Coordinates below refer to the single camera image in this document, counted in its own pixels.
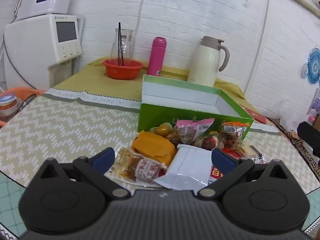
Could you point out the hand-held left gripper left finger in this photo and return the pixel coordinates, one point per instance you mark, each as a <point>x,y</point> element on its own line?
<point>103,158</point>

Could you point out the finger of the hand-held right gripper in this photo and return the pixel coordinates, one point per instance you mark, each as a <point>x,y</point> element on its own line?
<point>308,135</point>

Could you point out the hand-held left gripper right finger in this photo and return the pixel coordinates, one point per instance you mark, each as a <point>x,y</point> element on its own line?
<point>222,160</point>

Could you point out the clear orange-topped snack packet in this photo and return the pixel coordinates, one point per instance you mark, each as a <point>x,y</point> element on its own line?
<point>232,132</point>

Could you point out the orange snack packet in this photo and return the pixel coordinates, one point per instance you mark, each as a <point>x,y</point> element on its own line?
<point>152,147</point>

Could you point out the green cardboard box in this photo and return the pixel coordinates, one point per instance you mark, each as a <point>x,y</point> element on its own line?
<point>160,115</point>

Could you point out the brown patterned cloth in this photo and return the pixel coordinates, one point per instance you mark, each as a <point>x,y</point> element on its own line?
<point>300,147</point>

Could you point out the flat red snack packet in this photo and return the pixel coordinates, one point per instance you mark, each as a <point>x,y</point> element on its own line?
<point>217,176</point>

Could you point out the dark red wrapped snack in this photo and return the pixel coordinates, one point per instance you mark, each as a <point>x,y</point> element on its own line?
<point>208,142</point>

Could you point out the clear white snack packet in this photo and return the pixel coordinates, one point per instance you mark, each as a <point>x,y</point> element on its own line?
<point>247,151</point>

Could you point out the clear packet of brown cake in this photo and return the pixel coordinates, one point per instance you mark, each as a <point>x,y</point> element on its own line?
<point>132,167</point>

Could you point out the pink snack packet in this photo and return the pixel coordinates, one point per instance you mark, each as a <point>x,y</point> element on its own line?
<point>197,127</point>

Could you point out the zigzag patterned table mat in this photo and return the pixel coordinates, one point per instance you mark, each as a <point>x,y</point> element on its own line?
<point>62,130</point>

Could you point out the red envelope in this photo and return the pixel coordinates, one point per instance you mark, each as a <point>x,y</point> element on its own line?
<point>255,115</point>

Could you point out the yellow-green fruit jelly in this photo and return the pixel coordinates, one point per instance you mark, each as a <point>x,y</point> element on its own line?
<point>162,130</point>

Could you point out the yellow tablecloth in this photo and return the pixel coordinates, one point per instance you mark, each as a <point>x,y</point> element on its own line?
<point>82,82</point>

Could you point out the red plastic basket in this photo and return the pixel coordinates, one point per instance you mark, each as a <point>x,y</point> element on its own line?
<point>122,71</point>

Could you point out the cream thermal jug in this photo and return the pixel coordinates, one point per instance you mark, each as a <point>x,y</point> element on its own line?
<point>206,62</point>

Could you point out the teal cutting mat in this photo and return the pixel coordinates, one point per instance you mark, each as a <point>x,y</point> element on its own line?
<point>10,205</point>

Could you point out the orange plastic basin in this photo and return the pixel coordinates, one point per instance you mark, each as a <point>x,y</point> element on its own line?
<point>22,91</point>

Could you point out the black straw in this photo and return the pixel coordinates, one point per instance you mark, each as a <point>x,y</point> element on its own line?
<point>119,50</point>

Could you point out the blue lidded cup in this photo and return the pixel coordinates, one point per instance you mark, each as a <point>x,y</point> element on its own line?
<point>7,100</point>

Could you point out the pink thermos bottle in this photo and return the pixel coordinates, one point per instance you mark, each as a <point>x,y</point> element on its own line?
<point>157,56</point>

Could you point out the glass carafe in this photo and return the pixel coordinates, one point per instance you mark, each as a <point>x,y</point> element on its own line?
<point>120,42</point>
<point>127,45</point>

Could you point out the white water dispenser with screen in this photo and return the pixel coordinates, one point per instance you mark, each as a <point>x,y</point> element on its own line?
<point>30,50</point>

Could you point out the blue round wall decoration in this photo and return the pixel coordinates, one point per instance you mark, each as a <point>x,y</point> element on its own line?
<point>312,67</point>

